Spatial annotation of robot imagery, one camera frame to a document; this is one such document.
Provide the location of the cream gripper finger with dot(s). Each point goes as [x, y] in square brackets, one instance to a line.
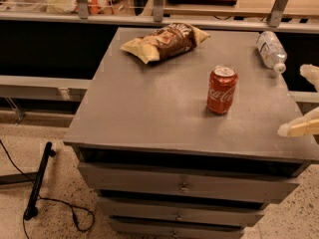
[306, 125]
[311, 74]

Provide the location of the red coca-cola can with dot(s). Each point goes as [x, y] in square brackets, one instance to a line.
[221, 88]

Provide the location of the clear plastic water bottle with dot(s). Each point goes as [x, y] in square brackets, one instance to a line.
[271, 51]

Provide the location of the brown yellow chip bag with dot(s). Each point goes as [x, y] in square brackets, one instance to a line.
[166, 42]

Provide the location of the grey drawer cabinet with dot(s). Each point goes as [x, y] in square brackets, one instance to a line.
[156, 114]

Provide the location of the middle grey drawer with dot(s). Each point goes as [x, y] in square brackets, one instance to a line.
[180, 212]

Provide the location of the grey drawer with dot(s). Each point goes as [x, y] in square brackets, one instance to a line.
[180, 212]
[174, 230]
[187, 182]

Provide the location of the top grey drawer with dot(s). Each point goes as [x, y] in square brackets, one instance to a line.
[187, 182]

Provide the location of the bottom grey drawer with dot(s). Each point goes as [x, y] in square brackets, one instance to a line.
[174, 230]

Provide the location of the black stand leg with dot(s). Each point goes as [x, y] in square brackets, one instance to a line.
[35, 177]

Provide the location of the grey metal rail frame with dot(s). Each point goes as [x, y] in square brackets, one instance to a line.
[47, 60]

